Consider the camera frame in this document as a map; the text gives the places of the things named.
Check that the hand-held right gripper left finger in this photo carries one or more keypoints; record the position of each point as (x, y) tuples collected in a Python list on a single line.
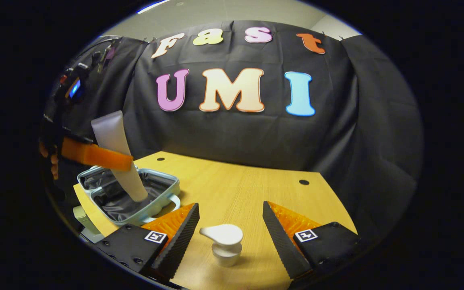
[(179, 241)]

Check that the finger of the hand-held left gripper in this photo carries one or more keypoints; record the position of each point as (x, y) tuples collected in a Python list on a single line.
[(95, 155)]

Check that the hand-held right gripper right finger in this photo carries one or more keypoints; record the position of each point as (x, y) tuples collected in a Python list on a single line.
[(282, 241)]

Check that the white squeeze tube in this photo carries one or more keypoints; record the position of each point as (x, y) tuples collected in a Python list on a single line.
[(115, 137)]

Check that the white pump bottle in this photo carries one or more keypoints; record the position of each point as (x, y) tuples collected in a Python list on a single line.
[(226, 241)]

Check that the light blue suitcase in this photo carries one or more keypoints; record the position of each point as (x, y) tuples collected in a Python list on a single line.
[(151, 191)]

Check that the pale green container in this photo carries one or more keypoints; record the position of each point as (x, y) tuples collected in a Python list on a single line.
[(82, 217)]

